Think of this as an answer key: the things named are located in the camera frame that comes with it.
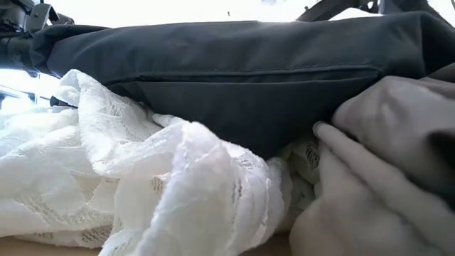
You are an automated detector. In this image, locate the dark grey garment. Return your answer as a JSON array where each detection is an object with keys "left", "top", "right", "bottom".
[{"left": 28, "top": 10, "right": 455, "bottom": 161}]

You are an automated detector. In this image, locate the white lace garment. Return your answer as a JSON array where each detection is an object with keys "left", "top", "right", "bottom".
[{"left": 0, "top": 69, "right": 321, "bottom": 256}]

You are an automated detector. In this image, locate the beige garment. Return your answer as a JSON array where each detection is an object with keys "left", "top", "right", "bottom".
[{"left": 289, "top": 63, "right": 455, "bottom": 256}]

